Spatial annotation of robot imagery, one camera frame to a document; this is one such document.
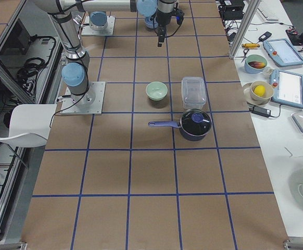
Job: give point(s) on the scissors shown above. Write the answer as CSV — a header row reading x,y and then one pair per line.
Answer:
x,y
245,51

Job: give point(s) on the blue bowl with fruit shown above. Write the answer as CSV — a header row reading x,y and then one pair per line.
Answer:
x,y
255,64

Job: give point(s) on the teach pendant tablet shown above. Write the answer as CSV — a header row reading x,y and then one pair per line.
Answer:
x,y
282,52
288,88

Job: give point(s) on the black power adapter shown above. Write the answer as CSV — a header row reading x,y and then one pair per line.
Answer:
x,y
260,111

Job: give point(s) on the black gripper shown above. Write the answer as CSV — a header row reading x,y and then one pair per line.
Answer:
x,y
163,17

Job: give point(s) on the yellow handled tool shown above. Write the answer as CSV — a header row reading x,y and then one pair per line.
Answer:
x,y
250,45

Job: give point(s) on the cream bowl with lemon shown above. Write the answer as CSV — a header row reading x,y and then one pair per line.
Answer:
x,y
258,93

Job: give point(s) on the lower teach pendant tablet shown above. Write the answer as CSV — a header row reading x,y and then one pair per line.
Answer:
x,y
288,88

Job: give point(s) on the clear plastic food container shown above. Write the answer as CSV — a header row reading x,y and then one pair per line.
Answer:
x,y
193,92

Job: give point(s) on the green bowl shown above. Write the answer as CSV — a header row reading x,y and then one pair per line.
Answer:
x,y
156,91

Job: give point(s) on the aluminium frame post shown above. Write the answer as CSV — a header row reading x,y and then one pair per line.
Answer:
x,y
248,16

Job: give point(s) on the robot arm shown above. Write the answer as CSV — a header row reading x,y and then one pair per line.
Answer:
x,y
60,13

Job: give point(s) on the dark blue saucepan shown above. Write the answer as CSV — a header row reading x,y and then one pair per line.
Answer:
x,y
194,124

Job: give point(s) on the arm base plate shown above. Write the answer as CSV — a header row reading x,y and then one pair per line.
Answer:
x,y
90,29
91,103

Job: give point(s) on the upper teach pendant tablet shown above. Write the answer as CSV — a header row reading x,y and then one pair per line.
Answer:
x,y
282,52

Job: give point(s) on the white chair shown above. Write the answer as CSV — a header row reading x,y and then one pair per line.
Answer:
x,y
29,125

